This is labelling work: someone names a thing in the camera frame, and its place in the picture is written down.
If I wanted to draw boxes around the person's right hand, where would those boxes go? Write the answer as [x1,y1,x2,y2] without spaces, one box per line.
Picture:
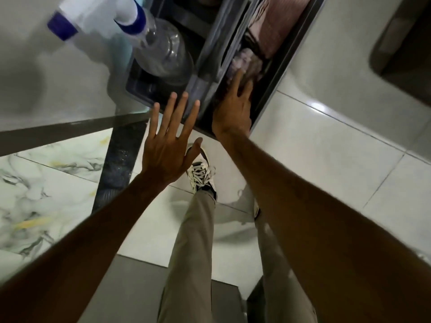
[211,68,254,138]

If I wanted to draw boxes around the person's left hand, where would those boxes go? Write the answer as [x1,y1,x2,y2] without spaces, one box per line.
[140,92,203,186]

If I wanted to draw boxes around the pale wiping cloth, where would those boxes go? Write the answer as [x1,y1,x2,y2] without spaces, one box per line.
[226,48,265,85]

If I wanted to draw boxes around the person's left forearm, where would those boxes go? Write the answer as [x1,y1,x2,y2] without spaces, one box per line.
[0,171,179,323]

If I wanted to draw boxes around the person's right forearm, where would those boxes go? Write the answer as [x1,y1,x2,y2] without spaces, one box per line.
[215,129,431,323]

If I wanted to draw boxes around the black white laced sneaker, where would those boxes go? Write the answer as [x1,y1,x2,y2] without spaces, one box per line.
[186,146,218,201]

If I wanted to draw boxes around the pink striped fabric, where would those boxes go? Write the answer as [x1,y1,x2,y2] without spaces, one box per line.
[247,0,312,60]

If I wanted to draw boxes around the beige trousers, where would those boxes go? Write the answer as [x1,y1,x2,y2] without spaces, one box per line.
[158,191,319,323]

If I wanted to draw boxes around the grey floor mat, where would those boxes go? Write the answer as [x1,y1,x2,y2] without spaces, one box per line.
[79,255,248,323]

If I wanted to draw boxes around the dark grey box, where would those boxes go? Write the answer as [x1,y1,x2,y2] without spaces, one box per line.
[369,0,431,107]

